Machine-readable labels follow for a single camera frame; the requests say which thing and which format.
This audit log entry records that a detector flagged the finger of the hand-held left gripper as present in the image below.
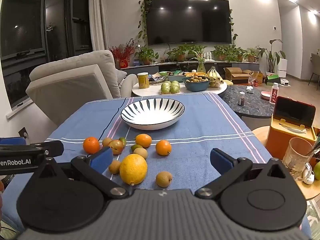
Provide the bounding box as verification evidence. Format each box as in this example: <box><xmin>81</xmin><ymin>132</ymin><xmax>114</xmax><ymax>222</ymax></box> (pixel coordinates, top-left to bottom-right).
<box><xmin>0</xmin><ymin>140</ymin><xmax>64</xmax><ymax>157</ymax></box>
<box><xmin>0</xmin><ymin>137</ymin><xmax>27</xmax><ymax>146</ymax></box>

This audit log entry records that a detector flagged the blue striped tablecloth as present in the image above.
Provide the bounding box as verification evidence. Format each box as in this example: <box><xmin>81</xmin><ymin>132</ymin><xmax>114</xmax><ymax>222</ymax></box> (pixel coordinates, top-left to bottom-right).
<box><xmin>2</xmin><ymin>92</ymin><xmax>307</xmax><ymax>240</ymax></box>

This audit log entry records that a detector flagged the white round coffee table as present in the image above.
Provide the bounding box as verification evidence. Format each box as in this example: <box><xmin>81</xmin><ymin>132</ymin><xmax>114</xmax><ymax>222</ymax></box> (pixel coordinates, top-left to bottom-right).
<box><xmin>131</xmin><ymin>79</ymin><xmax>228</xmax><ymax>98</ymax></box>

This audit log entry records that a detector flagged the pile of longans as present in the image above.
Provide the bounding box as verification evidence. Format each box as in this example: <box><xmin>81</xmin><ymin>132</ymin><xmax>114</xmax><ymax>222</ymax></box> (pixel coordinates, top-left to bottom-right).
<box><xmin>186</xmin><ymin>76</ymin><xmax>208</xmax><ymax>83</ymax></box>

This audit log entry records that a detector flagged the orange tissue box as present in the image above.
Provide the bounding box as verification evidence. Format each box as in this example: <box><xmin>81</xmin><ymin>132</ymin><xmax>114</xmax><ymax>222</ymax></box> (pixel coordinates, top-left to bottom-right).
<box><xmin>265</xmin><ymin>115</ymin><xmax>318</xmax><ymax>161</ymax></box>

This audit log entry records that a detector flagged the red cased phone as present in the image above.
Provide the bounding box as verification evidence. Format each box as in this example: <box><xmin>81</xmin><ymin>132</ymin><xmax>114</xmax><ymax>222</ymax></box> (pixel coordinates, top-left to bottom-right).
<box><xmin>274</xmin><ymin>96</ymin><xmax>316</xmax><ymax>128</ymax></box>

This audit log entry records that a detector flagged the green potted plant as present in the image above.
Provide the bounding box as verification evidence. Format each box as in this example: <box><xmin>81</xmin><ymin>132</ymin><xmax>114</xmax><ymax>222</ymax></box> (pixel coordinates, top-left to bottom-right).
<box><xmin>135</xmin><ymin>45</ymin><xmax>159</xmax><ymax>66</ymax></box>
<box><xmin>211</xmin><ymin>44</ymin><xmax>248</xmax><ymax>63</ymax></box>
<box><xmin>246</xmin><ymin>47</ymin><xmax>261</xmax><ymax>63</ymax></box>
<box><xmin>166</xmin><ymin>43</ymin><xmax>191</xmax><ymax>63</ymax></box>

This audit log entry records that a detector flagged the green plastic basket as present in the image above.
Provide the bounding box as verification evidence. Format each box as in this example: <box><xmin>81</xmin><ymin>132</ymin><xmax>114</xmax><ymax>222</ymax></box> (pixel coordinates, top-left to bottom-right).
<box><xmin>166</xmin><ymin>73</ymin><xmax>187</xmax><ymax>83</ymax></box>

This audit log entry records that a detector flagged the yellow can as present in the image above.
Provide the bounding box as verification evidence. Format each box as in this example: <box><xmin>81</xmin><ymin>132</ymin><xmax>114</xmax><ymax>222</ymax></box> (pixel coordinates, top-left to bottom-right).
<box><xmin>137</xmin><ymin>72</ymin><xmax>150</xmax><ymax>89</ymax></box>

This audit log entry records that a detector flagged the orange plastic basket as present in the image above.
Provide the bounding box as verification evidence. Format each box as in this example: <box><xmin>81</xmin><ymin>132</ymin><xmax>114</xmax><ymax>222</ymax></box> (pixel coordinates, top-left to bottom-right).
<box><xmin>185</xmin><ymin>72</ymin><xmax>207</xmax><ymax>79</ymax></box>

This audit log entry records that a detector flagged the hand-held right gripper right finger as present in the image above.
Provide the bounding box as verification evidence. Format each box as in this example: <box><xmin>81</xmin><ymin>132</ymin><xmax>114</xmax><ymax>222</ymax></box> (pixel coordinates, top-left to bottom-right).
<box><xmin>195</xmin><ymin>148</ymin><xmax>288</xmax><ymax>199</ymax></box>

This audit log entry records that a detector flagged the tall leafy floor plant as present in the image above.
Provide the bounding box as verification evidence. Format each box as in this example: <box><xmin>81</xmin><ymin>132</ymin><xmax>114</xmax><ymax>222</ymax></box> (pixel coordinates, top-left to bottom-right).
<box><xmin>257</xmin><ymin>39</ymin><xmax>286</xmax><ymax>74</ymax></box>

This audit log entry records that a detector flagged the bunch of bananas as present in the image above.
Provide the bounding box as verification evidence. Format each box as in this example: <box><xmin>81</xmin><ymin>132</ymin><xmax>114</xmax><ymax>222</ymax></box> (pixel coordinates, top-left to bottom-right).
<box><xmin>206</xmin><ymin>66</ymin><xmax>224</xmax><ymax>88</ymax></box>

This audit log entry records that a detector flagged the dark marble round table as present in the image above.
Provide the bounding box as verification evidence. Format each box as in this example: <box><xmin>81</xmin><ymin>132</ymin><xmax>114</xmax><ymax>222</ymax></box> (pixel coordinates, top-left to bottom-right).
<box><xmin>222</xmin><ymin>85</ymin><xmax>276</xmax><ymax>119</ymax></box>

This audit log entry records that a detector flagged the grey dining chair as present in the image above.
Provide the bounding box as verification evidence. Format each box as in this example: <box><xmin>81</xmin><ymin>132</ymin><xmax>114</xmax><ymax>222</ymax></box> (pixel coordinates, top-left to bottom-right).
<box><xmin>308</xmin><ymin>53</ymin><xmax>320</xmax><ymax>91</ymax></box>

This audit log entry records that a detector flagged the red berry plant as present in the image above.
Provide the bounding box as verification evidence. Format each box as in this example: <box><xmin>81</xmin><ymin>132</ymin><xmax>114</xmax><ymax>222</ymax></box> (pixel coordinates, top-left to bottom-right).
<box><xmin>109</xmin><ymin>38</ymin><xmax>136</xmax><ymax>68</ymax></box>

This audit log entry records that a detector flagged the clear drinking glass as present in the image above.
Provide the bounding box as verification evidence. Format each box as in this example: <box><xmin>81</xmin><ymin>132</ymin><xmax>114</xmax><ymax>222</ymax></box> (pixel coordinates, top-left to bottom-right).
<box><xmin>282</xmin><ymin>137</ymin><xmax>314</xmax><ymax>181</ymax></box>

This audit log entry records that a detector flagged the green box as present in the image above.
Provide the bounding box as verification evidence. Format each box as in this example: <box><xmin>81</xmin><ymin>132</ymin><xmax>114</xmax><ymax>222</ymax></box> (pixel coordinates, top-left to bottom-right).
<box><xmin>265</xmin><ymin>73</ymin><xmax>279</xmax><ymax>86</ymax></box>

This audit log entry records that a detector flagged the grey pillow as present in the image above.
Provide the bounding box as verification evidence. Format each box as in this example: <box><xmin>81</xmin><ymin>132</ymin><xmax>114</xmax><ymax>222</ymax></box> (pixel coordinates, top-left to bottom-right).
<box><xmin>115</xmin><ymin>68</ymin><xmax>128</xmax><ymax>88</ymax></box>

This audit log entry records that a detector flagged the large yellow lemon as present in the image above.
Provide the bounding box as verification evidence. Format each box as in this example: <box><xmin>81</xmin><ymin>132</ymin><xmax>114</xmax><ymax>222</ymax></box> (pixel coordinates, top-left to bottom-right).
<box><xmin>119</xmin><ymin>154</ymin><xmax>148</xmax><ymax>186</ymax></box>

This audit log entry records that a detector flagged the round wooden side table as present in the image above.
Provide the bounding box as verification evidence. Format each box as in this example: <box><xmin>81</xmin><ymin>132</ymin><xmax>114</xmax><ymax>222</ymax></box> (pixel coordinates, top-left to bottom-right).
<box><xmin>251</xmin><ymin>126</ymin><xmax>320</xmax><ymax>201</ymax></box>

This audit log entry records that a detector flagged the glass vase with plant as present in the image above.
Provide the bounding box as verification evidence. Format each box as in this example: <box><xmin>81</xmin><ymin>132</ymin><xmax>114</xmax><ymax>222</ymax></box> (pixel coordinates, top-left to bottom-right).
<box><xmin>189</xmin><ymin>45</ymin><xmax>208</xmax><ymax>74</ymax></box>

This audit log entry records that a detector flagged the grey television cabinet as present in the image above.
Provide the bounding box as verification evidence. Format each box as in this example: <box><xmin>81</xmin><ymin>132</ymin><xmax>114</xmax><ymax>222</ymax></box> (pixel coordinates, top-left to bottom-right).
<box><xmin>120</xmin><ymin>60</ymin><xmax>261</xmax><ymax>76</ymax></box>

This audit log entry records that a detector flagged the white robot vacuum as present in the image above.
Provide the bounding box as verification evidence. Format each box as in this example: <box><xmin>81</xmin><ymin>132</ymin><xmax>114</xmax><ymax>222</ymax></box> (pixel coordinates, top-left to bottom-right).
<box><xmin>275</xmin><ymin>77</ymin><xmax>292</xmax><ymax>87</ymax></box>

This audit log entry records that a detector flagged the small cardboard box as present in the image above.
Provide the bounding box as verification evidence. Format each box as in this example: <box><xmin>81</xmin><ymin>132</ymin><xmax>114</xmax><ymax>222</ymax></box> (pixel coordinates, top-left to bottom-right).
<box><xmin>252</xmin><ymin>71</ymin><xmax>264</xmax><ymax>87</ymax></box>

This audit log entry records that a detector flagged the white bottle red label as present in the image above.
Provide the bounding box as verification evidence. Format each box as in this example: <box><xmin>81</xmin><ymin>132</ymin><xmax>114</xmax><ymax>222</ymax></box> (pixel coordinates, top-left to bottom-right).
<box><xmin>269</xmin><ymin>82</ymin><xmax>280</xmax><ymax>105</ymax></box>

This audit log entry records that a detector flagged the white earbud case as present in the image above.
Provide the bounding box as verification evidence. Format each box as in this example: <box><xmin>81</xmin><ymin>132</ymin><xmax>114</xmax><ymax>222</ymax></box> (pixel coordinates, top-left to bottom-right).
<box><xmin>301</xmin><ymin>166</ymin><xmax>315</xmax><ymax>185</ymax></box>

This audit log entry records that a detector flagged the open cardboard box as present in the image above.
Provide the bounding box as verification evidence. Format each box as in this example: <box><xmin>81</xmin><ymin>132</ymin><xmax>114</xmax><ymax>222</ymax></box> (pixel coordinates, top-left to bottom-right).
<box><xmin>223</xmin><ymin>67</ymin><xmax>254</xmax><ymax>86</ymax></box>

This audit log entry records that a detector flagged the orange mandarin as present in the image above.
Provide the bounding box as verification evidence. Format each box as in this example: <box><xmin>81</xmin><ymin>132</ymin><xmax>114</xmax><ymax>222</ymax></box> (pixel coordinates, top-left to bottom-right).
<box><xmin>155</xmin><ymin>140</ymin><xmax>172</xmax><ymax>156</ymax></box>
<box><xmin>135</xmin><ymin>134</ymin><xmax>152</xmax><ymax>148</ymax></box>
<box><xmin>83</xmin><ymin>137</ymin><xmax>101</xmax><ymax>155</ymax></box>

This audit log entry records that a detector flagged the beige armchair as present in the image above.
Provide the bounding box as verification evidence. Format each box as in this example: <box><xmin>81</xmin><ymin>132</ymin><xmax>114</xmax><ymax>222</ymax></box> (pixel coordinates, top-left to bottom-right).
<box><xmin>26</xmin><ymin>50</ymin><xmax>138</xmax><ymax>128</ymax></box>

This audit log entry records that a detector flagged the white curtain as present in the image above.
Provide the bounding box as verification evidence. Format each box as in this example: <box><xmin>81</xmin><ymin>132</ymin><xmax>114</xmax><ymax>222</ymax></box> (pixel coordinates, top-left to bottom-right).
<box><xmin>88</xmin><ymin>0</ymin><xmax>112</xmax><ymax>52</ymax></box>

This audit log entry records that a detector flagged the dark blue bowl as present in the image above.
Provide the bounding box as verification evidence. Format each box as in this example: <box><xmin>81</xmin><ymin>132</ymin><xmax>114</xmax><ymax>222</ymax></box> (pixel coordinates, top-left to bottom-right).
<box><xmin>182</xmin><ymin>76</ymin><xmax>211</xmax><ymax>92</ymax></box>

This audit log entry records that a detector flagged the dark window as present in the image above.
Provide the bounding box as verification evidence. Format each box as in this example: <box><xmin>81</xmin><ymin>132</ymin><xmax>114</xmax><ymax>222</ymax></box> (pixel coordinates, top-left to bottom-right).
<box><xmin>0</xmin><ymin>0</ymin><xmax>93</xmax><ymax>111</ymax></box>

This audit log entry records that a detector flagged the striped white ceramic bowl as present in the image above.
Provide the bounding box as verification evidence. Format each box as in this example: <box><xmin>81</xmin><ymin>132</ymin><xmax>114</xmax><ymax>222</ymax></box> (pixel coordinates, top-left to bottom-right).
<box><xmin>120</xmin><ymin>99</ymin><xmax>185</xmax><ymax>131</ymax></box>

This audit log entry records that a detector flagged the tray of green fruit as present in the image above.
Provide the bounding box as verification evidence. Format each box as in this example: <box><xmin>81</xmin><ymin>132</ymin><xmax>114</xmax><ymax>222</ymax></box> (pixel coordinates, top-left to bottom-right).
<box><xmin>160</xmin><ymin>80</ymin><xmax>181</xmax><ymax>95</ymax></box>

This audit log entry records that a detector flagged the black wall television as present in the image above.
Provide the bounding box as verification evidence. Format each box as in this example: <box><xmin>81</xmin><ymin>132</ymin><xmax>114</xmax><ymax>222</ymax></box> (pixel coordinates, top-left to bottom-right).
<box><xmin>144</xmin><ymin>0</ymin><xmax>233</xmax><ymax>46</ymax></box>

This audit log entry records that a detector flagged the pile of snack wrappers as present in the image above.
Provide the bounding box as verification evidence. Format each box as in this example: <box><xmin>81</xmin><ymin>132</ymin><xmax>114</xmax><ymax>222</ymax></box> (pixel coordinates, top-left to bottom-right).
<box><xmin>148</xmin><ymin>72</ymin><xmax>167</xmax><ymax>86</ymax></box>

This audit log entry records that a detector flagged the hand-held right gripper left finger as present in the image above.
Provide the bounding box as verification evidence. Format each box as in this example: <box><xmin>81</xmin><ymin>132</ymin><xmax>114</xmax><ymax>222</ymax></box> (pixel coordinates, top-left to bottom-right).
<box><xmin>35</xmin><ymin>146</ymin><xmax>129</xmax><ymax>198</ymax></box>

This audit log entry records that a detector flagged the white air purifier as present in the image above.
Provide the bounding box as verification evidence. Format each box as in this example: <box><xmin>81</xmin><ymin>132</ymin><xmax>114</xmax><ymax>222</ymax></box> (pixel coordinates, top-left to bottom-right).
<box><xmin>277</xmin><ymin>58</ymin><xmax>288</xmax><ymax>78</ymax></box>

